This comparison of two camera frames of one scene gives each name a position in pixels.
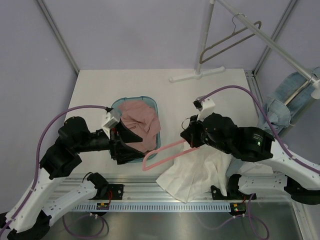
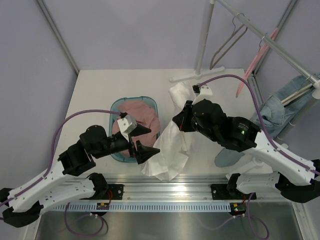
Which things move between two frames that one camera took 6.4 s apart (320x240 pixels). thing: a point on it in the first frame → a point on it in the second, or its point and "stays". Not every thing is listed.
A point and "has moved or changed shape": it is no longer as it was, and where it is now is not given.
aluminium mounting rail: (137, 190) stays
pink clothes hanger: (145, 168) → (265, 47)
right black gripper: (191, 134) → (182, 118)
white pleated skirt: (202, 170) → (172, 141)
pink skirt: (140, 118) stays
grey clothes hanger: (201, 59) has moved or changed shape
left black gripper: (120, 151) → (143, 153)
